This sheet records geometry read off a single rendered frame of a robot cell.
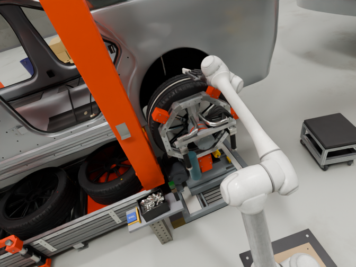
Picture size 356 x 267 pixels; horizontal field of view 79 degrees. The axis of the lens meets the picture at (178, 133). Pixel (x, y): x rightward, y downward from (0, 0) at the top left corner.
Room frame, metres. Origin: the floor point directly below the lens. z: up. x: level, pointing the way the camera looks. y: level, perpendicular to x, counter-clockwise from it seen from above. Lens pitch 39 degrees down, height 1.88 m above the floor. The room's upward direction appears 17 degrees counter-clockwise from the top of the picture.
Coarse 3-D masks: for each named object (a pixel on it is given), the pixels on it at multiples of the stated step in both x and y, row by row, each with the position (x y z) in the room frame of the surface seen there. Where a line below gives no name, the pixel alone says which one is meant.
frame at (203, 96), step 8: (192, 96) 1.26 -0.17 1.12; (200, 96) 1.22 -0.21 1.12; (208, 96) 1.22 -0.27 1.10; (176, 104) 1.22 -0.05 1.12; (184, 104) 1.20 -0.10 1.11; (192, 104) 1.21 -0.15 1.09; (216, 104) 1.23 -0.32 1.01; (224, 104) 1.24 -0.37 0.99; (168, 112) 1.23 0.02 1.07; (176, 112) 1.19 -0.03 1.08; (168, 120) 1.19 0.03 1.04; (160, 128) 1.21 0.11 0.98; (216, 136) 1.28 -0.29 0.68; (224, 136) 1.24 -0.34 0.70; (168, 144) 1.18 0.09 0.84; (216, 144) 1.23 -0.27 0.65; (168, 152) 1.18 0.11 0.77; (176, 152) 1.19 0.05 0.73; (200, 152) 1.22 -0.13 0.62; (208, 152) 1.22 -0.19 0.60
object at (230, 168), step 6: (222, 150) 1.59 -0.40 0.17; (222, 156) 1.51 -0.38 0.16; (222, 162) 1.45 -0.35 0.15; (228, 162) 1.43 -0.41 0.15; (228, 168) 1.33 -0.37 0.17; (234, 168) 1.32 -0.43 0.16; (222, 174) 1.30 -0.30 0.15; (228, 174) 1.28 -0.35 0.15; (210, 180) 1.28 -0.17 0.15; (216, 180) 1.25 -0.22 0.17; (222, 180) 1.25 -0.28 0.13; (198, 186) 1.25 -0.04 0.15; (204, 186) 1.22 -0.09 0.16; (210, 186) 1.23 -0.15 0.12; (192, 192) 1.21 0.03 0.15; (198, 192) 1.21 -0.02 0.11
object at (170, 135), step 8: (200, 104) 1.33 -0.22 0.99; (208, 112) 1.55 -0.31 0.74; (184, 120) 1.31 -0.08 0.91; (200, 120) 1.34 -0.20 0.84; (216, 120) 1.40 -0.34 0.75; (168, 128) 1.30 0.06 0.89; (176, 128) 1.30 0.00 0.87; (184, 128) 1.31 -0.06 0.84; (168, 136) 1.40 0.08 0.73; (176, 136) 1.30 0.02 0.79; (192, 144) 1.34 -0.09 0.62
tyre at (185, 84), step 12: (168, 84) 1.43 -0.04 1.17; (180, 84) 1.36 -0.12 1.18; (192, 84) 1.32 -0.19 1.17; (204, 84) 1.32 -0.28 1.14; (156, 96) 1.41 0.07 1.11; (168, 96) 1.29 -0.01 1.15; (180, 96) 1.29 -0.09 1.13; (168, 108) 1.27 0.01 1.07; (156, 132) 1.26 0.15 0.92; (156, 144) 1.26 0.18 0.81
